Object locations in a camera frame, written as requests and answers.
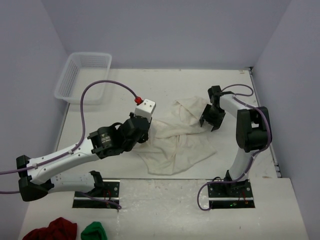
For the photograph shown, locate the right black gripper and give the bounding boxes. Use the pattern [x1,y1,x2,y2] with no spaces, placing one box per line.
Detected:
[200,104,226,132]

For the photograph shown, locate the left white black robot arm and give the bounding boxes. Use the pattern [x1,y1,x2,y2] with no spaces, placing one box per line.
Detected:
[16,112,152,202]

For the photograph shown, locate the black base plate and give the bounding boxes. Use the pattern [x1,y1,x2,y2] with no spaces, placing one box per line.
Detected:
[72,178,121,210]
[207,179,255,210]

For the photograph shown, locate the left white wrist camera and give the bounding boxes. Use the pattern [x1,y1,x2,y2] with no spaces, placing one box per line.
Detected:
[134,99,156,123]

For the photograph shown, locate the green t shirt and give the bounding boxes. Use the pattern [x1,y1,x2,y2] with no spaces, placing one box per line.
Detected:
[80,221,108,240]

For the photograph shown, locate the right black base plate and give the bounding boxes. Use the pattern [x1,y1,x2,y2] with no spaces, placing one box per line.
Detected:
[207,179,255,210]

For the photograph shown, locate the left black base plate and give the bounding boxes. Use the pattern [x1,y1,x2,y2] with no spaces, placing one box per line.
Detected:
[72,178,121,210]

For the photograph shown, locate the red t shirt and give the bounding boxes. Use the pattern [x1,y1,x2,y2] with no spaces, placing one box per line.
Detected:
[22,217,78,240]

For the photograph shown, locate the white t shirt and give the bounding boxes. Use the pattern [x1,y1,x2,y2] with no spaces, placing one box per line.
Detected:
[133,96,217,176]

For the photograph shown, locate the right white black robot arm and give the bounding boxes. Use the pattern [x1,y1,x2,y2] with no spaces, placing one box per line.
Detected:
[199,85,273,197]

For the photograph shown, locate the white plastic basket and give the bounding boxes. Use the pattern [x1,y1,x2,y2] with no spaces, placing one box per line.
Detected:
[54,52,112,105]

